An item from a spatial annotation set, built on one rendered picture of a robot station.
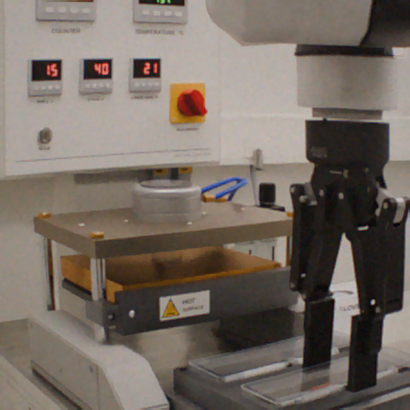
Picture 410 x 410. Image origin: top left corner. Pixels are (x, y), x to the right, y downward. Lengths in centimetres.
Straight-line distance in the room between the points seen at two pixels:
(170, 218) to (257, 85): 77
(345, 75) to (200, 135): 49
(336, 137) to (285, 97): 101
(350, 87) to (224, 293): 32
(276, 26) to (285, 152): 106
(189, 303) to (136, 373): 12
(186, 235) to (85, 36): 31
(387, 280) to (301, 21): 23
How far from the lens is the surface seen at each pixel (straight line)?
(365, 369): 69
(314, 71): 64
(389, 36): 57
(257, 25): 54
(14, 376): 100
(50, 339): 87
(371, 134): 64
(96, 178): 105
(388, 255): 64
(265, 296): 90
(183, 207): 89
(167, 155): 107
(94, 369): 77
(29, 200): 146
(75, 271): 93
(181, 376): 75
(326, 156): 64
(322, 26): 55
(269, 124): 157
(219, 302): 86
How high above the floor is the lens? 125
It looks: 8 degrees down
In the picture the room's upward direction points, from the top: straight up
